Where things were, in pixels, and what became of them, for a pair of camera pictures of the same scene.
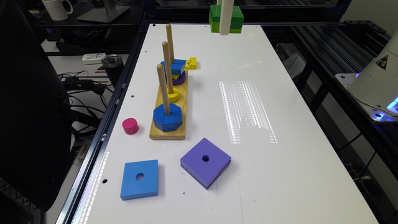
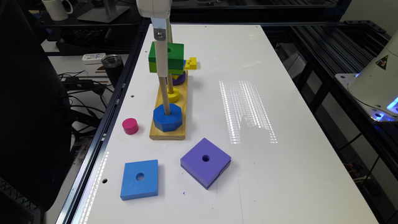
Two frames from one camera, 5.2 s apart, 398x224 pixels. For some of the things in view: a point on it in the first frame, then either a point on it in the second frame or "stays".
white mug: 56,10 stays
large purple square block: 204,162 stays
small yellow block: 191,64 stays
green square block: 237,20 → 176,58
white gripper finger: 226,17 → 158,10
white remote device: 95,58 stays
